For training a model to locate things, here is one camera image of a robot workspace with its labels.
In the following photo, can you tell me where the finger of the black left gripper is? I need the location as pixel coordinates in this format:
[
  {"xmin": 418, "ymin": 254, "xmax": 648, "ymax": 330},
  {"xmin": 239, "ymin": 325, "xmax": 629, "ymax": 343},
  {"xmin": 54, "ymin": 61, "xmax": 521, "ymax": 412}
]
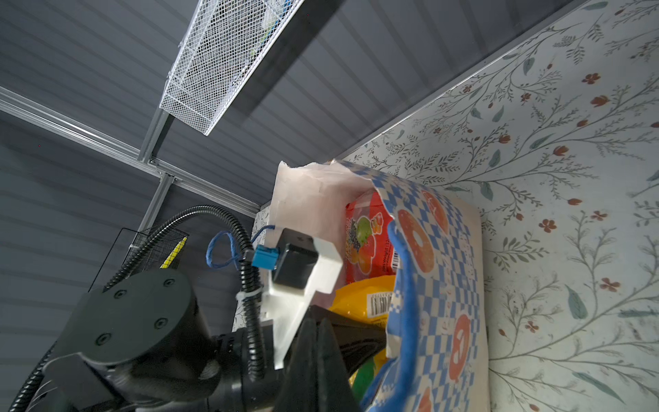
[{"xmin": 308, "ymin": 306, "xmax": 386, "ymax": 375}]

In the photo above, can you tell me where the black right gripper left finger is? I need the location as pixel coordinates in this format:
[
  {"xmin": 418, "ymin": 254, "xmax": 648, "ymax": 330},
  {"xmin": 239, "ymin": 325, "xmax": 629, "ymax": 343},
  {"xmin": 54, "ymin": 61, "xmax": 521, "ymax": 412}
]
[{"xmin": 274, "ymin": 319, "xmax": 317, "ymax": 412}]

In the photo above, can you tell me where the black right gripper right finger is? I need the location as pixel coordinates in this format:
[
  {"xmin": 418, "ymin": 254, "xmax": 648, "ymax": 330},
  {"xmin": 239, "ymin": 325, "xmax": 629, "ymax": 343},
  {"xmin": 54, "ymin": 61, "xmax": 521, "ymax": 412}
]
[{"xmin": 317, "ymin": 320, "xmax": 360, "ymax": 412}]

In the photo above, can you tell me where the white blue checkered paper bag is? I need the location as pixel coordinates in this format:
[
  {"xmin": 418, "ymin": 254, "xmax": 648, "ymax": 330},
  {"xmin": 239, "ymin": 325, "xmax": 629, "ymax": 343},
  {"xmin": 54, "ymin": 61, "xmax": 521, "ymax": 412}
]
[{"xmin": 238, "ymin": 161, "xmax": 490, "ymax": 411}]

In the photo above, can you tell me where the red fruit gummy bag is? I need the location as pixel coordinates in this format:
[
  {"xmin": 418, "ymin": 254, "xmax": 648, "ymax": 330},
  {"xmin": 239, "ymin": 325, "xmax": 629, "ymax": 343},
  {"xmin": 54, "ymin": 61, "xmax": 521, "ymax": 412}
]
[{"xmin": 344, "ymin": 190, "xmax": 398, "ymax": 283}]

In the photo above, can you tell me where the yellow gummy bag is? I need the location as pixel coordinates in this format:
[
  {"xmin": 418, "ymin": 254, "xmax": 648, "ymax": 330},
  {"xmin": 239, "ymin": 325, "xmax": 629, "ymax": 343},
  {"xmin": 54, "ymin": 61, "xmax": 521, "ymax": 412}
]
[{"xmin": 329, "ymin": 276, "xmax": 396, "ymax": 329}]

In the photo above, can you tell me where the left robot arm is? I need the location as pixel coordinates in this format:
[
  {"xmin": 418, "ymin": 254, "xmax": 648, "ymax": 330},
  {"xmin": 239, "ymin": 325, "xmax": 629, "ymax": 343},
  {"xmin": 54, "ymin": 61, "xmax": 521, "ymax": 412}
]
[{"xmin": 29, "ymin": 270, "xmax": 386, "ymax": 411}]

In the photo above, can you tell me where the yellow green marker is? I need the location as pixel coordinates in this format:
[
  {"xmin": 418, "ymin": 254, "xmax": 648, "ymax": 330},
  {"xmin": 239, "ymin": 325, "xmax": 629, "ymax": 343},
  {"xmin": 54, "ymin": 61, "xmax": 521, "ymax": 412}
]
[{"xmin": 160, "ymin": 237, "xmax": 187, "ymax": 269}]

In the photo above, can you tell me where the black corrugated cable conduit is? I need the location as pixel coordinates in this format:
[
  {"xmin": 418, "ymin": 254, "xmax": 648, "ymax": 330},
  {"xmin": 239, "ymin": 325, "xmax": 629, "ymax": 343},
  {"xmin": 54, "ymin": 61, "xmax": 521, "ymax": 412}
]
[{"xmin": 7, "ymin": 204, "xmax": 267, "ymax": 412}]

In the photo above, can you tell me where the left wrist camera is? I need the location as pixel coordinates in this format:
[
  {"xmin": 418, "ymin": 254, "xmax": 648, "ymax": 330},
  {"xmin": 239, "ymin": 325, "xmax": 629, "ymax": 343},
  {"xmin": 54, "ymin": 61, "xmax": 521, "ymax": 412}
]
[{"xmin": 252, "ymin": 228, "xmax": 343, "ymax": 370}]

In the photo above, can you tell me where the black wire basket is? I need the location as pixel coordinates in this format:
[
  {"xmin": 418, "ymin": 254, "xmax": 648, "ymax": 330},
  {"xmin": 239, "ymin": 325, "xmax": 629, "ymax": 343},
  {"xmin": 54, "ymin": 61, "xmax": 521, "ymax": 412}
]
[{"xmin": 89, "ymin": 228, "xmax": 189, "ymax": 291}]

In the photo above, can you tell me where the white wire mesh basket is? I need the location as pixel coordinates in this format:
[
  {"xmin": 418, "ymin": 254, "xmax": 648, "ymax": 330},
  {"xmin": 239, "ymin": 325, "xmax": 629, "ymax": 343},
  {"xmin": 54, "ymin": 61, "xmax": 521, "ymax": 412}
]
[{"xmin": 160, "ymin": 0, "xmax": 303, "ymax": 136}]

